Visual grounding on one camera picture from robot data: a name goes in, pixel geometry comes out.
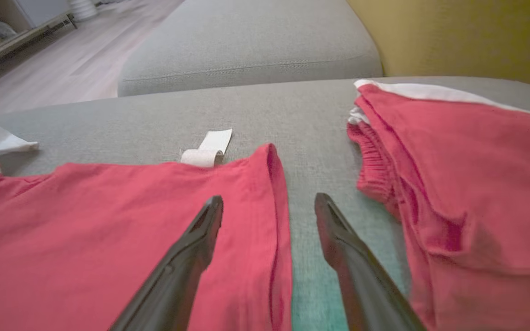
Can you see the red shorts with white stripe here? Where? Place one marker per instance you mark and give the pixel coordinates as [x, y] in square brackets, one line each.
[476, 184]

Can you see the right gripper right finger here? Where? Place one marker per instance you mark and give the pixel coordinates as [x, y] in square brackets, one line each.
[361, 276]

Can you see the red shirt with white sleeves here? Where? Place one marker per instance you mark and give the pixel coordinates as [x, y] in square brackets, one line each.
[85, 230]

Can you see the white ribbed floor vase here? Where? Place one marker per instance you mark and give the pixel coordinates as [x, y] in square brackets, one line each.
[82, 8]

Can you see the yellow sofa backrest cushion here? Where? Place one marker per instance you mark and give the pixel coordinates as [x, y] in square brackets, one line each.
[467, 37]

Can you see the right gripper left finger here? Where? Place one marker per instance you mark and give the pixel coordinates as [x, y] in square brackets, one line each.
[177, 276]

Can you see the low media cabinet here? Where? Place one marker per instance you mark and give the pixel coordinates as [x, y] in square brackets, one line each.
[30, 18]

